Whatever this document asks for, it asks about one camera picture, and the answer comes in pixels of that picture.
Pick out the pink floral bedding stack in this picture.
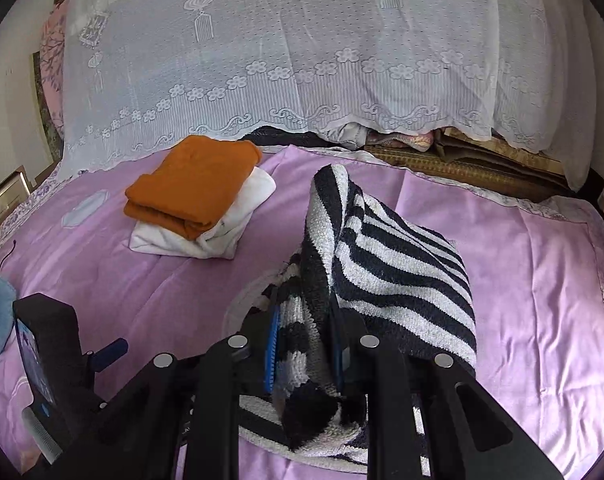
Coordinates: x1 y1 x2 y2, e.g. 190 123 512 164
40 0 69 138

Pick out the orange folded garment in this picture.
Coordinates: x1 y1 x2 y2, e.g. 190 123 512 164
124 136 262 240

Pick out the white folded garment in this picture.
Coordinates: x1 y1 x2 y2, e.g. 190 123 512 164
128 167 276 260

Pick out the black white striped sweater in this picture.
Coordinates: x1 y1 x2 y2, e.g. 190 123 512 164
240 165 477 472

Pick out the brown woven bamboo mat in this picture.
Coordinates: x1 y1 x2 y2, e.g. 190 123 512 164
364 127 573 203

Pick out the white lace cover cloth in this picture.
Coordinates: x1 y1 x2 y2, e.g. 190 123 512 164
60 0 596 188

